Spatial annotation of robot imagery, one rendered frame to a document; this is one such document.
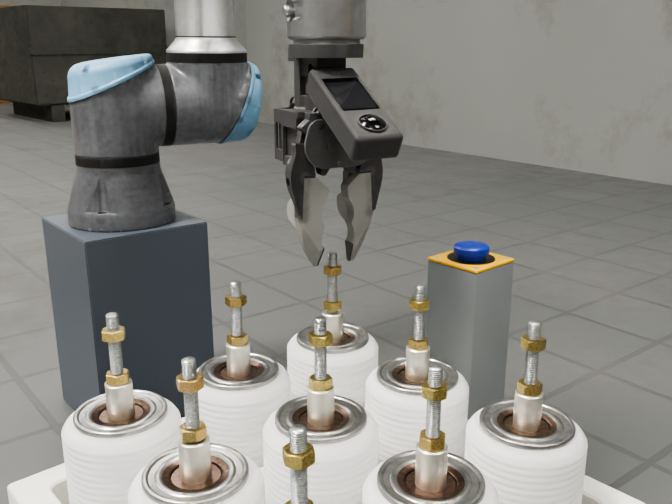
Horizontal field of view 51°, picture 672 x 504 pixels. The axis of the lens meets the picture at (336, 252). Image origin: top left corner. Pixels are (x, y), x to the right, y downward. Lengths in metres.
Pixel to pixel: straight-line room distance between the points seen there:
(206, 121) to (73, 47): 4.67
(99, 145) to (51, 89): 4.62
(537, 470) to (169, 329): 0.63
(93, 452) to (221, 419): 0.12
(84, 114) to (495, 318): 0.60
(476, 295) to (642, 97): 2.49
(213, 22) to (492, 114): 2.71
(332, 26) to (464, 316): 0.34
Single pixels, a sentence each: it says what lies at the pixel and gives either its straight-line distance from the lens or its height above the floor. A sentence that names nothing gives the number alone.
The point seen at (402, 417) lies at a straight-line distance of 0.64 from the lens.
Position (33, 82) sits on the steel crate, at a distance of 5.60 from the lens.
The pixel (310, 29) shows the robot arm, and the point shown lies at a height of 0.56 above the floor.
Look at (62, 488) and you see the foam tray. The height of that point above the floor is 0.17.
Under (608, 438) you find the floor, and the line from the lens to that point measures 1.13.
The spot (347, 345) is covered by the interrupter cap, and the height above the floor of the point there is 0.25.
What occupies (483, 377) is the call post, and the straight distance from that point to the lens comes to 0.84.
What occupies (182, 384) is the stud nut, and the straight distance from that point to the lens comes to 0.50.
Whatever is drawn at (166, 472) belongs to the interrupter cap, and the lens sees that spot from 0.55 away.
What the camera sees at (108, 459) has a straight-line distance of 0.60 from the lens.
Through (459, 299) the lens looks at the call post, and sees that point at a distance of 0.80.
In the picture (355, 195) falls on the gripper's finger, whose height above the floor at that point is 0.40.
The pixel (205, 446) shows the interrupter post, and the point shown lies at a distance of 0.52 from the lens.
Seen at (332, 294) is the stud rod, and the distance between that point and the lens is 0.73.
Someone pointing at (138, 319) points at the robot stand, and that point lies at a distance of 1.04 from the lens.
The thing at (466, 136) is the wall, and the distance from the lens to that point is 3.77.
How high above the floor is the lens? 0.55
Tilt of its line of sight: 16 degrees down
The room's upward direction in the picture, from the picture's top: straight up
